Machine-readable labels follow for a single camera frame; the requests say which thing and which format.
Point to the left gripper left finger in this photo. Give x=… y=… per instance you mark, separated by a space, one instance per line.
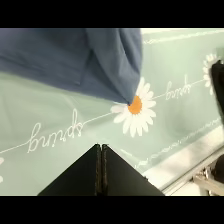
x=80 y=176

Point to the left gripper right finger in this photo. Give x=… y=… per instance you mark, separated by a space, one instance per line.
x=126 y=178

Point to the blue T-shirt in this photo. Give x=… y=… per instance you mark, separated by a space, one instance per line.
x=66 y=60

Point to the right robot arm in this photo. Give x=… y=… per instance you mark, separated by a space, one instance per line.
x=218 y=90

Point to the silver frame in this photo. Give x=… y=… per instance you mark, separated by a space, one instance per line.
x=203 y=178

